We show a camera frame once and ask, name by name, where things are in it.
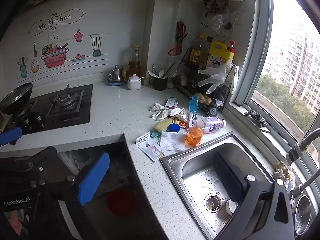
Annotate window frame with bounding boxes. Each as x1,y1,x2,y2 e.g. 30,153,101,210
230,0,320,160

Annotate yellow detergent bottle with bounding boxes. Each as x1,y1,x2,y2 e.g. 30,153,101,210
206,41,235,72

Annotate person's left hand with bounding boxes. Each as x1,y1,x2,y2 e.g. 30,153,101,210
4,210,27,230

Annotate green trees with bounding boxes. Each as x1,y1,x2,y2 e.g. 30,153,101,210
255,74,317,134

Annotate black round lid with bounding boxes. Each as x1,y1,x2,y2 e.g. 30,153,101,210
206,105,219,117

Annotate white lidded jar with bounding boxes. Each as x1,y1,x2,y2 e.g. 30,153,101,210
127,74,145,90

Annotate black gas stove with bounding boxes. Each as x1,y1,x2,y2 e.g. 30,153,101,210
0,84,93,135

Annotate red plastic bin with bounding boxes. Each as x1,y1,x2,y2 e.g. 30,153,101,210
105,187,138,217

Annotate white paper towel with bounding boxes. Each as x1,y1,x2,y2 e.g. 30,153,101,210
159,131,187,152

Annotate brown wooden chopstick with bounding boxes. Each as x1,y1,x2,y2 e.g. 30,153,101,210
162,61,177,78

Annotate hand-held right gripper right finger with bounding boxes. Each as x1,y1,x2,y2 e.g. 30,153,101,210
212,152,295,240

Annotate blue clear plastic wrapper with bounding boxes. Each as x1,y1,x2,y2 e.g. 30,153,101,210
188,95,200,128

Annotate steel wool scrubber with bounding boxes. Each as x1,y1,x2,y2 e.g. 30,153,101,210
244,110,268,128

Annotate steel strainer basket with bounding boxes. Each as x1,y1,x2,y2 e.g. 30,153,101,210
291,194,313,235

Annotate glass oil bottle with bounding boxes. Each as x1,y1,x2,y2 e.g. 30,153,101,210
126,45,142,80

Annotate yellow sponge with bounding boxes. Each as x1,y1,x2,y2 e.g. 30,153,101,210
155,119,173,132

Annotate purple label plastic bottle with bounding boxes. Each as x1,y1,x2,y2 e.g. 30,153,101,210
196,117,227,133

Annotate beige rag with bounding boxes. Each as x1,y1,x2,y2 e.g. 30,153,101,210
273,162,295,193

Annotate white bowl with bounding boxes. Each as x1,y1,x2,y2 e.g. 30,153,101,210
226,199,239,217

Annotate sink faucet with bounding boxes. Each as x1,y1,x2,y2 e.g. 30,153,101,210
285,127,320,197

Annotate white paper packet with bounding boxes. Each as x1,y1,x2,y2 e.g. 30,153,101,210
135,131,167,162

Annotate apartment buildings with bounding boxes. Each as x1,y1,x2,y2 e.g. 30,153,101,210
264,21,320,100

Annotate white wall socket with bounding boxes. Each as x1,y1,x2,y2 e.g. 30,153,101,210
232,10,245,25

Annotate black wire rack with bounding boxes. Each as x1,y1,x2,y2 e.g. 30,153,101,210
173,47,238,114

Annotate stainless steel sink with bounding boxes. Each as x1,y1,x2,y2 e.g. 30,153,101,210
160,131,320,240

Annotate clear disposable glove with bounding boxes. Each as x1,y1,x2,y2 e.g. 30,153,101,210
230,65,239,93
197,60,233,95

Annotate red-handled scissors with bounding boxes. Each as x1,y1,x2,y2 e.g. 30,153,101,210
168,21,190,57

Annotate red yellow sachet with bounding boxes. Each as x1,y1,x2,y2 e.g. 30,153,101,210
174,117,189,129

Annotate orange clear plastic bag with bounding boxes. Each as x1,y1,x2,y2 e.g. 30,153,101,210
185,126,203,147

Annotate steel teapot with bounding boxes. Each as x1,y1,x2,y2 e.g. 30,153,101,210
108,65,124,83

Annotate dark sauce bottle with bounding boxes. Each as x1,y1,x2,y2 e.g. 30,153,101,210
200,36,213,69
189,32,204,67

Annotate black frying pan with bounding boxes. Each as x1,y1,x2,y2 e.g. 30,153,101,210
0,82,33,115

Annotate green enamel mug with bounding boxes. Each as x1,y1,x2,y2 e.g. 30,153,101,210
149,77,168,91

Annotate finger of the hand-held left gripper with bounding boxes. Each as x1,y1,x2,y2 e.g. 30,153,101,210
0,127,23,147
0,146,59,178

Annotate dried chili bundle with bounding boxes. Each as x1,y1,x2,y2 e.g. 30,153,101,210
203,0,230,18

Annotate kitchen wall sticker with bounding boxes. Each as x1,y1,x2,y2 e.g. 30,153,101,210
15,9,110,79

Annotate small white pink box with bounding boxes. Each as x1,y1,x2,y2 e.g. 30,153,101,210
165,96,179,109

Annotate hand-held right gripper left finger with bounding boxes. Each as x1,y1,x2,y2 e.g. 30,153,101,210
34,152,110,240

